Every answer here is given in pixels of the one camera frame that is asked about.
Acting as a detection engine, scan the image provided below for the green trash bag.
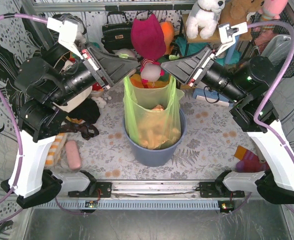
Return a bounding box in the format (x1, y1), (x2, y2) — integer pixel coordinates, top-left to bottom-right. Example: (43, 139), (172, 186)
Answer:
(123, 77), (184, 150)

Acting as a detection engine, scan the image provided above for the blue trash bin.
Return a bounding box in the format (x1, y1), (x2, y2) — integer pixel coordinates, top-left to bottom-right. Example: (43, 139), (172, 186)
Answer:
(122, 108), (187, 167)

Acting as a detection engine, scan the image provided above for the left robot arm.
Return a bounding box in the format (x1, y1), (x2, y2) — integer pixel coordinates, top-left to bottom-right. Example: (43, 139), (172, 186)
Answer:
(1, 42), (139, 209)

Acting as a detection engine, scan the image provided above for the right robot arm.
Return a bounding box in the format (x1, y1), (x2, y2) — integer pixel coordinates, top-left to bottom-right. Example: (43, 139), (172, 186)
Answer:
(160, 47), (294, 205)

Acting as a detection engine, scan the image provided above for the cream canvas tote bag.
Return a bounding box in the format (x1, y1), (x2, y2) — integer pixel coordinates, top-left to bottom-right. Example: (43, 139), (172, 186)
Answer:
(53, 86), (92, 113)

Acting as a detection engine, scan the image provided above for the rainbow striped bag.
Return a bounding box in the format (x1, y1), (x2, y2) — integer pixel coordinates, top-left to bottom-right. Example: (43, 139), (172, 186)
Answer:
(129, 73), (170, 89)

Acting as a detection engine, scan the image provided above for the magenta cloth bag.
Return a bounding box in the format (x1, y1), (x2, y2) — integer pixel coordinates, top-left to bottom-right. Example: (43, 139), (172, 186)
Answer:
(131, 13), (166, 60)

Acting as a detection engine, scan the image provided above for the brown patterned bag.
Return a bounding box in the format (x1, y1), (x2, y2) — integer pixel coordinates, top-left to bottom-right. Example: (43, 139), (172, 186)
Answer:
(59, 119), (100, 141)

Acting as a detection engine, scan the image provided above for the red cloth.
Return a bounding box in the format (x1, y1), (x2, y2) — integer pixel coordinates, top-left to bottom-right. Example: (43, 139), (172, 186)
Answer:
(91, 82), (104, 93)

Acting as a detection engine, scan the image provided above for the teal folded cloth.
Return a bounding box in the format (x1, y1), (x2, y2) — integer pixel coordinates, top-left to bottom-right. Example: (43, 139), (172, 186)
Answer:
(175, 36), (210, 59)

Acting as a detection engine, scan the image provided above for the cream plush lamb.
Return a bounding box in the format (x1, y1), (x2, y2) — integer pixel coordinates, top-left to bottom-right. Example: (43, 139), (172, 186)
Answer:
(115, 48), (136, 59)

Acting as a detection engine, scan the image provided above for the black cloth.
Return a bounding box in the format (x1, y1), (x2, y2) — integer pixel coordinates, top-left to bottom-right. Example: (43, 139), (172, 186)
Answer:
(68, 98), (101, 124)

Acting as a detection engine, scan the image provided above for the black leather handbag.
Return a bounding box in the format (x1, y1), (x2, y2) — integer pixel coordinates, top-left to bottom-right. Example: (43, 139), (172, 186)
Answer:
(101, 11), (134, 54)

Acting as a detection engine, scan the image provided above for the pink white plush doll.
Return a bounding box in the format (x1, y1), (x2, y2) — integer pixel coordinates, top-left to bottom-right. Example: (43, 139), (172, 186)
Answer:
(140, 58), (165, 85)

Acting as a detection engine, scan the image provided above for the wooden shelf rack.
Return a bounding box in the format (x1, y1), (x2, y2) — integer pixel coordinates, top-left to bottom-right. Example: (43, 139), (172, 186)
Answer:
(179, 13), (238, 61)

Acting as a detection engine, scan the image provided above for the white plush dog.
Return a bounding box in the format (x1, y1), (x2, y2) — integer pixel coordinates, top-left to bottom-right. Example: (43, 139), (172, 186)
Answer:
(186, 0), (225, 40)

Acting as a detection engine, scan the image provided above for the orange checkered towel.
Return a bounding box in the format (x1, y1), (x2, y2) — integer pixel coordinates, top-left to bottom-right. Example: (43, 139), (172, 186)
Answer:
(45, 133), (68, 167)

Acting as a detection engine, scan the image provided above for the crumpled brown paper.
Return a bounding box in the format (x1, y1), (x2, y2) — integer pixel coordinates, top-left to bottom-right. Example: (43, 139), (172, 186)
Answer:
(137, 104), (181, 150)

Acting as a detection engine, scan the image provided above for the brown teddy bear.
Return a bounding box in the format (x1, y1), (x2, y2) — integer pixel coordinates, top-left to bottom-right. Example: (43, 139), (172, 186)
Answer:
(216, 0), (266, 41)

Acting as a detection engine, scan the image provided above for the silver foil pouch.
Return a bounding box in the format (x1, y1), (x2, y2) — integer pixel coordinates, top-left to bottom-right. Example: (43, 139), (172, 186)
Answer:
(261, 34), (291, 66)

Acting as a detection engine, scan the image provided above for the pink plush toy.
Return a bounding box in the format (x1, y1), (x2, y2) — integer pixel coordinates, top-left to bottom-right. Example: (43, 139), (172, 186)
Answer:
(258, 0), (288, 22)

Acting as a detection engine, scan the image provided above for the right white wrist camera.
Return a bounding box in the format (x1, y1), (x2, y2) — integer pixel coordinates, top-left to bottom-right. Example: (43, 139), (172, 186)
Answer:
(215, 21), (248, 57)

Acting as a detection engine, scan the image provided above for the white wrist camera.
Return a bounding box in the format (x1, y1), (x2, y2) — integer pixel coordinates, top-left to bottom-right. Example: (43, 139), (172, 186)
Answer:
(215, 21), (248, 57)
(46, 17), (83, 59)

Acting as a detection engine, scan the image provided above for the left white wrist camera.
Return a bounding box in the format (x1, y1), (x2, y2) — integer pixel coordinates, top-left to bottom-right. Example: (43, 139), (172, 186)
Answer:
(46, 17), (83, 59)

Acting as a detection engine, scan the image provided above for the black wire basket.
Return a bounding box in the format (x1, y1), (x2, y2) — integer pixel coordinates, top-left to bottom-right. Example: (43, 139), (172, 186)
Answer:
(250, 25), (294, 78)

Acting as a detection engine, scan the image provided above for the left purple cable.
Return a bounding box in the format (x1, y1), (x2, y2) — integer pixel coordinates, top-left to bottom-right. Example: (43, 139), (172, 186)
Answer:
(0, 13), (98, 229)

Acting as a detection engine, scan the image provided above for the purple cable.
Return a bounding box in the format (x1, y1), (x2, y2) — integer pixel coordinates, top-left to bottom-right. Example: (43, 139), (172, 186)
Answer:
(221, 20), (294, 222)
(0, 13), (98, 229)

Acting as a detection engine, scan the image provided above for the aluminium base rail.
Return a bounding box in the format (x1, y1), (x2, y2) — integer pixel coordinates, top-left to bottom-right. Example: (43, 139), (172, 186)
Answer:
(23, 178), (294, 211)

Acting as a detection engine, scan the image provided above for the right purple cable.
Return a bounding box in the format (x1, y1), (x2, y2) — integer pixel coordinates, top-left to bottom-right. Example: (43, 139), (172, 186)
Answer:
(221, 20), (294, 222)

